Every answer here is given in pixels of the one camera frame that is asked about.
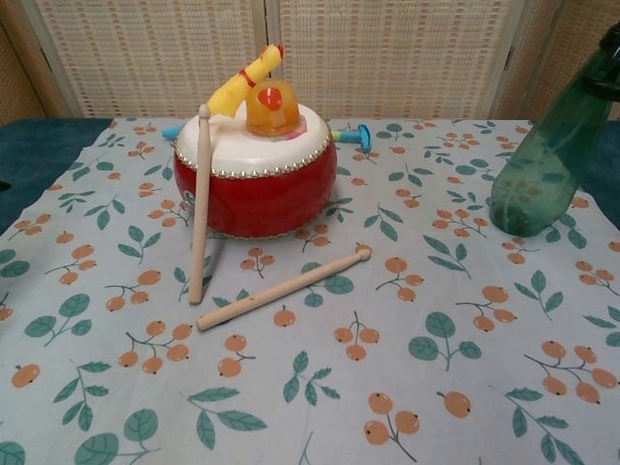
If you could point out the green plastic spray bottle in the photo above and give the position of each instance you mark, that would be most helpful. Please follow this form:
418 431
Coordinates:
537 164

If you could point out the woven bamboo folding screen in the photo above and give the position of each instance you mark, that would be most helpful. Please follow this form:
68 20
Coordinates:
387 58

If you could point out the floral printed tablecloth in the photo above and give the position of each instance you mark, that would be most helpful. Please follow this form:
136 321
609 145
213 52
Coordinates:
339 378

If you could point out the yellow rubber chicken toy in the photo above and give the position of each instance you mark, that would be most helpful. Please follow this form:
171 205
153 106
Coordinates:
232 92

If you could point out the orange jelly cup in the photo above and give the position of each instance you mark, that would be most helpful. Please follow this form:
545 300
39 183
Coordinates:
273 116

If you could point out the wooden drumstick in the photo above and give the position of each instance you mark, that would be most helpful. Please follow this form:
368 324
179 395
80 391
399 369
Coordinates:
201 203
286 288

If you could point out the red toy drum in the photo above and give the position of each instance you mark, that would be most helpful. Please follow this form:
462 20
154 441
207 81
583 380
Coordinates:
261 194

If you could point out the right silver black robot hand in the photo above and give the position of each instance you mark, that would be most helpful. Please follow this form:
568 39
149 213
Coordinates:
605 88

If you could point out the blue green water squirter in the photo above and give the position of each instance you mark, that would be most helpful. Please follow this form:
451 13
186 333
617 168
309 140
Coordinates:
362 138

